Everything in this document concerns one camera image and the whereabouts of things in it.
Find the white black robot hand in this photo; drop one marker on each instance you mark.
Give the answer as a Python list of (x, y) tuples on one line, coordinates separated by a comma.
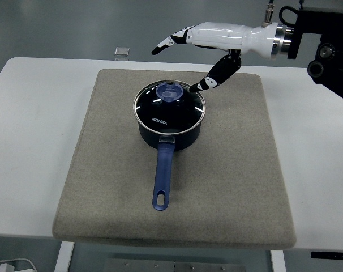
[(225, 35)]

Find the glass pot lid blue knob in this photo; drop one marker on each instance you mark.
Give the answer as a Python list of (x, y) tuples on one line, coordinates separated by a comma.
[(171, 113)]

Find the small silver floor plate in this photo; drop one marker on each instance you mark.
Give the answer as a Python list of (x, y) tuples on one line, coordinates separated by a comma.
[(122, 51)]

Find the beige fabric mat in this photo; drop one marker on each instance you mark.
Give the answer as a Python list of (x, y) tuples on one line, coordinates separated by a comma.
[(216, 184)]

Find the white table leg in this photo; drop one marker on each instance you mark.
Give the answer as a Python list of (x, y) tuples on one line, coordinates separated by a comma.
[(277, 263), (64, 258)]

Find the black bar under table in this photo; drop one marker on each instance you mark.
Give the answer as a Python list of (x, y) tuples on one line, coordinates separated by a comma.
[(330, 255)]

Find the grey metal plate with screws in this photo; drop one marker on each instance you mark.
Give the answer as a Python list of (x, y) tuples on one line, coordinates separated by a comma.
[(146, 267)]

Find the white power adapter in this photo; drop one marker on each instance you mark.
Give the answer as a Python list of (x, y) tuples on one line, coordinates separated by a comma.
[(6, 268)]

